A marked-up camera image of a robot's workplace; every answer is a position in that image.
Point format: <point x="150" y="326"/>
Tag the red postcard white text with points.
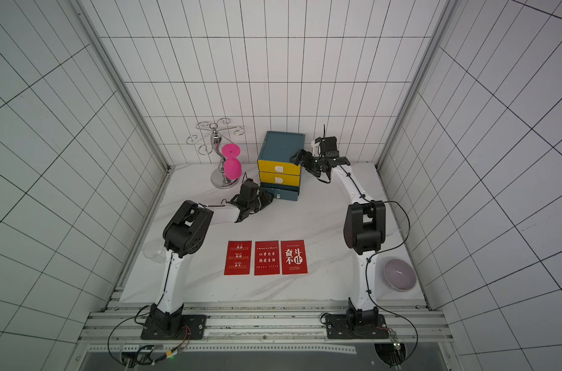
<point x="238" y="258"/>

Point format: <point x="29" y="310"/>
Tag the aluminium mounting rail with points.
<point x="275" y="326"/>

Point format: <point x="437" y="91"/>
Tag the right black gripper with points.
<point x="306" y="160"/>

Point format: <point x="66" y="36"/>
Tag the teal drawer cabinet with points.
<point x="281" y="146"/>

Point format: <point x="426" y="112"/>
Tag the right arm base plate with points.
<point x="339" y="327"/>

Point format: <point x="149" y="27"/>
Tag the pink plastic goblet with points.
<point x="232" y="166"/>

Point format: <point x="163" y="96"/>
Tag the yellow drawer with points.
<point x="280" y="179"/>
<point x="285" y="168"/>

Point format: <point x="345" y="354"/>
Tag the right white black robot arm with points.
<point x="364" y="233"/>

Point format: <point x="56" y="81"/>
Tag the silver metal cup stand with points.
<point x="211" y="138"/>

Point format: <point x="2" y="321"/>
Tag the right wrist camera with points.
<point x="316" y="147"/>

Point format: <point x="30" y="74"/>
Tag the lilac bowl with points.
<point x="399" y="275"/>

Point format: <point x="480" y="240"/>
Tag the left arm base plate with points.
<point x="175" y="327"/>

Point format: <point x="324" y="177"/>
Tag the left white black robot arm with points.
<point x="183" y="236"/>

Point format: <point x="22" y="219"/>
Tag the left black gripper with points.
<point x="265" y="194"/>

